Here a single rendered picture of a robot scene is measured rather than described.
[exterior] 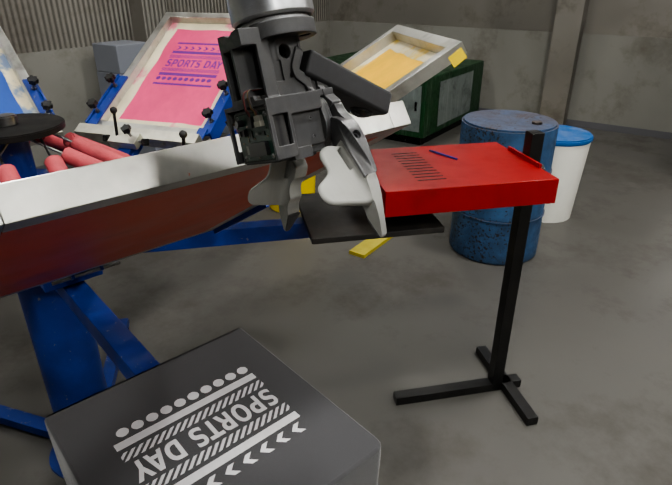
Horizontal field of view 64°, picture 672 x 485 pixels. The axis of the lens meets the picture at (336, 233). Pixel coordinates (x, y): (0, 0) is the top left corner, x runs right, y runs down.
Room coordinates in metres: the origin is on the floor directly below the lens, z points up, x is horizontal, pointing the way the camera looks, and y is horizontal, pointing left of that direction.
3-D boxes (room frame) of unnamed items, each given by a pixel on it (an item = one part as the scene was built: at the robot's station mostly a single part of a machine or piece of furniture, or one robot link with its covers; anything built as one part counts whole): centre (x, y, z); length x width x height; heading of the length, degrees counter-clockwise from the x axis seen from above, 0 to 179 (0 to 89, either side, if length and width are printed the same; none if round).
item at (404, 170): (1.87, -0.41, 1.06); 0.61 x 0.46 x 0.12; 102
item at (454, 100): (7.04, -0.67, 0.37); 1.87 x 1.71 x 0.74; 55
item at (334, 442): (0.75, 0.24, 0.95); 0.48 x 0.44 x 0.01; 42
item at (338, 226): (1.72, 0.33, 0.91); 1.34 x 0.41 x 0.08; 102
